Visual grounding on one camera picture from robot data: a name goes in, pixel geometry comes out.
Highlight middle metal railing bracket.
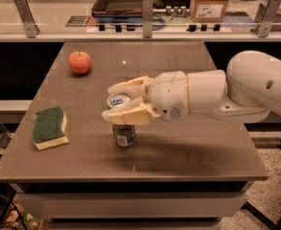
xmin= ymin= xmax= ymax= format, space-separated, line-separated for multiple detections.
xmin=142 ymin=0 xmax=153 ymax=38

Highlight snack bags on floor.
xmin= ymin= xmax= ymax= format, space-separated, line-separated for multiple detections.
xmin=0 ymin=202 xmax=47 ymax=230

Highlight silver redbull can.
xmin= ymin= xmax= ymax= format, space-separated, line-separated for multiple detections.
xmin=107 ymin=94 xmax=135 ymax=148

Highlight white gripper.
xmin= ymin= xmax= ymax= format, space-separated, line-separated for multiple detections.
xmin=102 ymin=71 xmax=189 ymax=125

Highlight dark open tray box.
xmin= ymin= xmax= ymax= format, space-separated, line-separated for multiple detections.
xmin=91 ymin=0 xmax=143 ymax=15

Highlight red apple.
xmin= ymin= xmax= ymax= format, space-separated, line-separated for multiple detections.
xmin=68 ymin=51 xmax=92 ymax=74

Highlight green yellow sponge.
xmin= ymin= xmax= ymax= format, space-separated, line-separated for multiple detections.
xmin=32 ymin=107 xmax=69 ymax=150

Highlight cardboard box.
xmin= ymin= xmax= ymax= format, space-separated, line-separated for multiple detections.
xmin=190 ymin=0 xmax=229 ymax=22

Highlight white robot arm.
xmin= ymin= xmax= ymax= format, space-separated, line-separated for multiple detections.
xmin=102 ymin=51 xmax=281 ymax=125

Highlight left metal railing bracket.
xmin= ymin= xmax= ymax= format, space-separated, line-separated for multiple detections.
xmin=13 ymin=0 xmax=39 ymax=38

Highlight metal railing bracket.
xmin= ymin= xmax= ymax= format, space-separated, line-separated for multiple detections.
xmin=13 ymin=0 xmax=39 ymax=38
xmin=254 ymin=0 xmax=281 ymax=37
xmin=142 ymin=0 xmax=153 ymax=38

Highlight grey drawer cabinet under table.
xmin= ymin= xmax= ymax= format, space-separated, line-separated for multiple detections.
xmin=15 ymin=190 xmax=247 ymax=230

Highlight right metal railing bracket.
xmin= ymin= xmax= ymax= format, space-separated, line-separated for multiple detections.
xmin=254 ymin=0 xmax=281 ymax=37

